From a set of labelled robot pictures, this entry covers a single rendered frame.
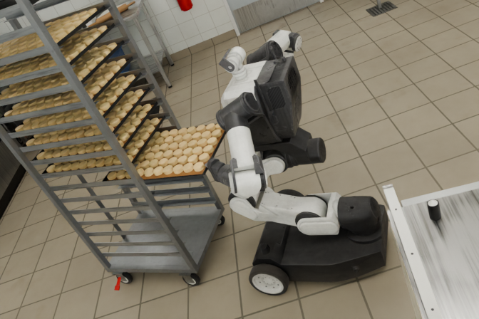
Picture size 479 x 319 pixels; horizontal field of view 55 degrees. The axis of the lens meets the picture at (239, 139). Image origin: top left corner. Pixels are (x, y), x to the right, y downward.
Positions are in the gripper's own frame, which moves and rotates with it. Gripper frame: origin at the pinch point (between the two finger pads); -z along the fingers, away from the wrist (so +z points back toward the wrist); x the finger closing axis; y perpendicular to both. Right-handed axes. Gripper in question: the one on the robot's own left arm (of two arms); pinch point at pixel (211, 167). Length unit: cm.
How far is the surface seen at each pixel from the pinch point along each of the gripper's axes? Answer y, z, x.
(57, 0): -1, -73, 81
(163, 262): 32, -49, -63
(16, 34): 30, -42, 81
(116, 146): 24.2, -26.8, 23.3
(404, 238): 4, 102, 13
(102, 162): 29, -50, 10
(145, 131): 2, -50, 9
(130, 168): 24.5, -26.6, 10.4
